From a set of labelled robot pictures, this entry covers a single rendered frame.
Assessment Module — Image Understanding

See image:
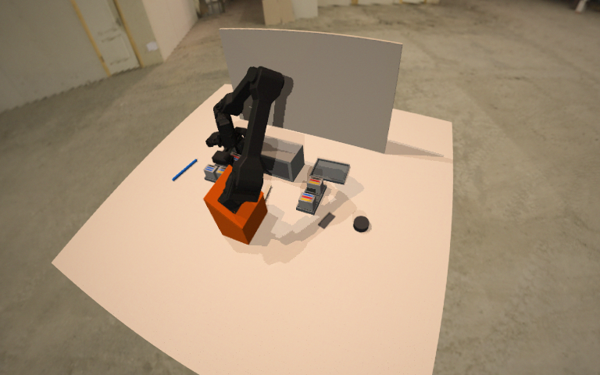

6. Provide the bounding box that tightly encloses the black short cylinder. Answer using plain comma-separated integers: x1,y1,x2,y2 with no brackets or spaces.
353,216,370,233

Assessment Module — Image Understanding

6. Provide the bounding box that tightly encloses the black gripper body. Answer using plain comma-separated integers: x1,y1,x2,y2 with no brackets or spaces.
212,127,247,165

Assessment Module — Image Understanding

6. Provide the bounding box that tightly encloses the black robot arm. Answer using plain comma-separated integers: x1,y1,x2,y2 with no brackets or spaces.
205,66,284,214

